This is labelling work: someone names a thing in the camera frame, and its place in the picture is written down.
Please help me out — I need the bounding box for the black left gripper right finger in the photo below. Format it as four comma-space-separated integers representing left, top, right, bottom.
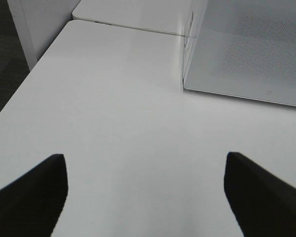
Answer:
223, 152, 296, 237

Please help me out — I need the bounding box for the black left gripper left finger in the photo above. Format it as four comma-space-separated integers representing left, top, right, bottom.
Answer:
0, 154, 69, 237

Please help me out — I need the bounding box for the white microwave door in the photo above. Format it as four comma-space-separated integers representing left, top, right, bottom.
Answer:
187, 0, 296, 106

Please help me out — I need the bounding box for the white partition panel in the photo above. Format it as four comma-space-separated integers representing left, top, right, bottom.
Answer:
7, 0, 79, 70

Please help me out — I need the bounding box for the white microwave oven body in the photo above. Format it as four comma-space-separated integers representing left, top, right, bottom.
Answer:
181, 0, 208, 91

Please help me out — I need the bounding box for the white adjacent table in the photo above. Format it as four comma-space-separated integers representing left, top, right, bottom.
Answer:
72, 0, 191, 36

